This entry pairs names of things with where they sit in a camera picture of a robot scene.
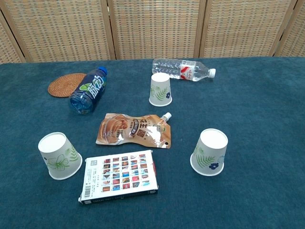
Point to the white cup large green flower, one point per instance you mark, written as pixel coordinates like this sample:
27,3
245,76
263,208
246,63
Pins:
57,155

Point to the white paper cup fern print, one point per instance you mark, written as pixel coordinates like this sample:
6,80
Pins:
159,88
209,152

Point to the brown spouted sauce pouch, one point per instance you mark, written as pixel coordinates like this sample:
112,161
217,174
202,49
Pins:
128,131

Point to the clear plastic water bottle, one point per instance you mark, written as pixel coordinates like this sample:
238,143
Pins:
176,68

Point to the blue plastic drink bottle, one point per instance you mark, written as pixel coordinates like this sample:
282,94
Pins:
91,91

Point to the white card box colour pictures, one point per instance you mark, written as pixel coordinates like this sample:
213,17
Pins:
119,176

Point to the woven wooden folding screen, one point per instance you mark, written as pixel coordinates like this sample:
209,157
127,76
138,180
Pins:
152,23

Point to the round woven rattan coaster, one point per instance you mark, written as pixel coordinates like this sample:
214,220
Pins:
61,86

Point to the blue felt table cloth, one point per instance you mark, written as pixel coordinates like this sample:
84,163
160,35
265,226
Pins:
250,107

